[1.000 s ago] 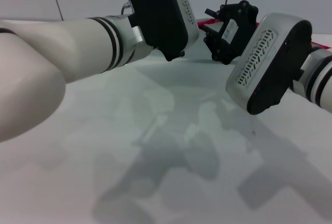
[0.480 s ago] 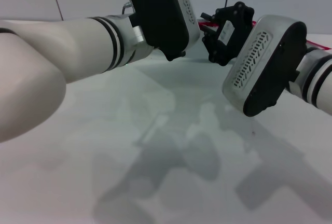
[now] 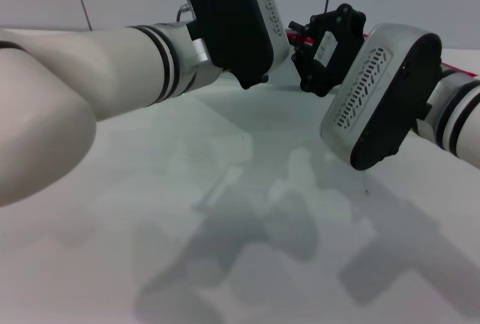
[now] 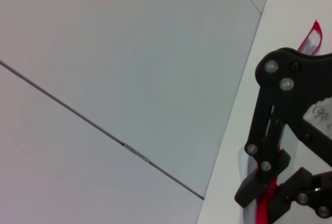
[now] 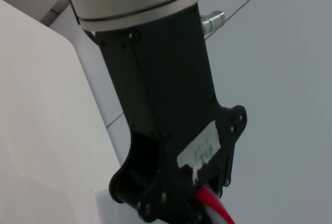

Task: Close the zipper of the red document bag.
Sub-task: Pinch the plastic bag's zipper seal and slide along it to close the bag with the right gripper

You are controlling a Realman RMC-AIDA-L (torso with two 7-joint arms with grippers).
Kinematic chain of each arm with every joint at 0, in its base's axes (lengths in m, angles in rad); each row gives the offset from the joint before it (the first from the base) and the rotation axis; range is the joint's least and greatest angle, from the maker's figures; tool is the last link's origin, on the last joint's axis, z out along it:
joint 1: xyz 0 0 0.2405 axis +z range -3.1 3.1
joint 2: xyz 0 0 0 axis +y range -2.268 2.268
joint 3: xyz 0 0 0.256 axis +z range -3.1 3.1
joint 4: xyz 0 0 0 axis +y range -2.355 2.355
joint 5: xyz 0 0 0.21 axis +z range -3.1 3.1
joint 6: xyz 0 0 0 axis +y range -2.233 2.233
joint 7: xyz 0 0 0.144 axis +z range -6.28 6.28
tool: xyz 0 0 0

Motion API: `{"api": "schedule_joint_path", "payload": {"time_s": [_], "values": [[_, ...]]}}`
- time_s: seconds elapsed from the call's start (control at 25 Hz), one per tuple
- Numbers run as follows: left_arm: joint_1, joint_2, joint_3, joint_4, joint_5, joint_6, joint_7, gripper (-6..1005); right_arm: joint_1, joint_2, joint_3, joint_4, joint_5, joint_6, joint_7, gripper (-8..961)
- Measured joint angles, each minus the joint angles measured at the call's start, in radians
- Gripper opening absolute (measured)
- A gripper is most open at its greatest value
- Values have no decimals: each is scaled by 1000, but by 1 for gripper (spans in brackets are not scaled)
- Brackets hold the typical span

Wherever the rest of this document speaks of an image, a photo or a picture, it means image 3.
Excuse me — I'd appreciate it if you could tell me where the right wrist silver black camera box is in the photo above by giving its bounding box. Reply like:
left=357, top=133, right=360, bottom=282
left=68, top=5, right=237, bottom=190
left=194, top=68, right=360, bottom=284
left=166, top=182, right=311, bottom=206
left=319, top=22, right=445, bottom=171

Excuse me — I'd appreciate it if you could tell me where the wrist silver black camera box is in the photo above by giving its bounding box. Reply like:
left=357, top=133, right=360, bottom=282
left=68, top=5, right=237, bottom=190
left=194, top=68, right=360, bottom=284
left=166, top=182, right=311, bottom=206
left=182, top=0, right=290, bottom=91
left=319, top=22, right=445, bottom=171

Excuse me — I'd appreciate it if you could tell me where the silver cable connector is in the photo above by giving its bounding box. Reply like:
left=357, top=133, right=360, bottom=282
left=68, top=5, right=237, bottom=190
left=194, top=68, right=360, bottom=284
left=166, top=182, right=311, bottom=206
left=175, top=0, right=196, bottom=21

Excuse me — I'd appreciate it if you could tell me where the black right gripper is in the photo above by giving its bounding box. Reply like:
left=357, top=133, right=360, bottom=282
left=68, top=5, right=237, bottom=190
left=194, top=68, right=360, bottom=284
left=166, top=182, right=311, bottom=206
left=287, top=3, right=367, bottom=98

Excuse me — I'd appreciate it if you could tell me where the clear document bag red zip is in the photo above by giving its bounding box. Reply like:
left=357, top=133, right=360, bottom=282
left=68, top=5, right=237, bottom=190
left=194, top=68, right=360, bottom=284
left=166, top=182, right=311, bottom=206
left=179, top=28, right=480, bottom=175

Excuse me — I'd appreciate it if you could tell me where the left wrist silver black camera box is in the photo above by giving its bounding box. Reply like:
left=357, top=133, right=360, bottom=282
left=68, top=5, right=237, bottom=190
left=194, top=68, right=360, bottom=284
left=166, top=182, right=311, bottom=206
left=182, top=0, right=290, bottom=91

